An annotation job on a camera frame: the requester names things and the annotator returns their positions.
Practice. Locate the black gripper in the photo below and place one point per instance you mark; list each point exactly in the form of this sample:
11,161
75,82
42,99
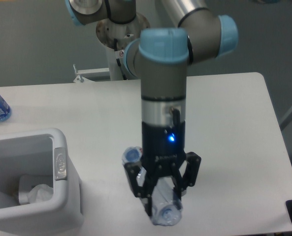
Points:
163,154

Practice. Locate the clear plastic water bottle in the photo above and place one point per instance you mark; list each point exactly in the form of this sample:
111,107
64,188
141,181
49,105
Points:
166,207

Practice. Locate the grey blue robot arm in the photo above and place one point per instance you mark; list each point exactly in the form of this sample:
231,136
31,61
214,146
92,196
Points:
159,58

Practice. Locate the white trash can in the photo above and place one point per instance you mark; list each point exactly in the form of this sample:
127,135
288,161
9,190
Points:
38,153

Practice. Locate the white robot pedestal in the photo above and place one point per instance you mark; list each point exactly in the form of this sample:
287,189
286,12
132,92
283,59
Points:
115,33

